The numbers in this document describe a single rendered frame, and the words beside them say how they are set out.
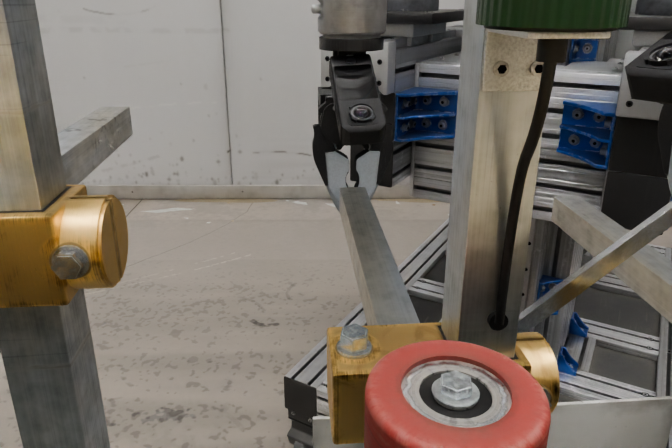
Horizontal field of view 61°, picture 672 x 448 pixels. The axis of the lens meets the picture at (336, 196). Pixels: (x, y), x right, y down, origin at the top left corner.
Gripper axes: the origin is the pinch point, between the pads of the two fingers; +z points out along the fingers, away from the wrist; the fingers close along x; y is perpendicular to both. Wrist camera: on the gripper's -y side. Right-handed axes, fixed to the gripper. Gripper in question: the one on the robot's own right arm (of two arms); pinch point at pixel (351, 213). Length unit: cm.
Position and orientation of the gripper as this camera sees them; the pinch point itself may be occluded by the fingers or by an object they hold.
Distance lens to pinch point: 67.3
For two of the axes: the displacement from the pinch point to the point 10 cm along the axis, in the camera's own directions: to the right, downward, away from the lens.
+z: 0.0, 9.4, 3.4
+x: -10.0, 0.3, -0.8
